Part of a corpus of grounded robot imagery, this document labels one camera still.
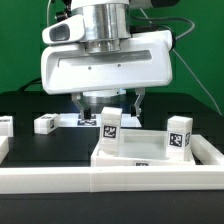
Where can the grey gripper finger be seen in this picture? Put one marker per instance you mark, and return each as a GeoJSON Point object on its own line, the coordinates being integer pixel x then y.
{"type": "Point", "coordinates": [85, 110]}
{"type": "Point", "coordinates": [135, 108]}

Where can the white marker sheet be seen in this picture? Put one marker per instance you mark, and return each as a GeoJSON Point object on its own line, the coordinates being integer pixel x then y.
{"type": "Point", "coordinates": [75, 120]}

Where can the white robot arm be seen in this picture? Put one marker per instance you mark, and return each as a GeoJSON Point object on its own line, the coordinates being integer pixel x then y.
{"type": "Point", "coordinates": [92, 49]}

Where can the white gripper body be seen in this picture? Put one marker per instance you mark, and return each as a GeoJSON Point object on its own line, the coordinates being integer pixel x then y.
{"type": "Point", "coordinates": [66, 67]}

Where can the white square tabletop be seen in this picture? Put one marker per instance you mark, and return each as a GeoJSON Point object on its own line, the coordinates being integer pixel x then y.
{"type": "Point", "coordinates": [141, 148]}

